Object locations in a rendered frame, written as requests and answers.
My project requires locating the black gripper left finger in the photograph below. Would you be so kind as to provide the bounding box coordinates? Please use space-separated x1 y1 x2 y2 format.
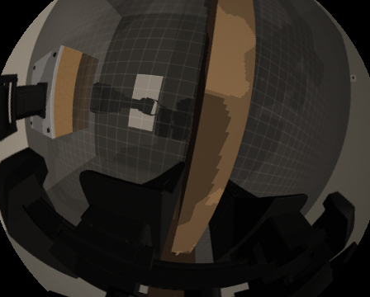
79 162 185 260

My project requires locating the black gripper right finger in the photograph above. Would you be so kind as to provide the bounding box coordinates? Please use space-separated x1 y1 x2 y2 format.
208 179 308 263

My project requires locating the long tan wooden rail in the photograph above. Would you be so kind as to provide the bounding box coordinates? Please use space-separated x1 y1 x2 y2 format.
171 0 257 254

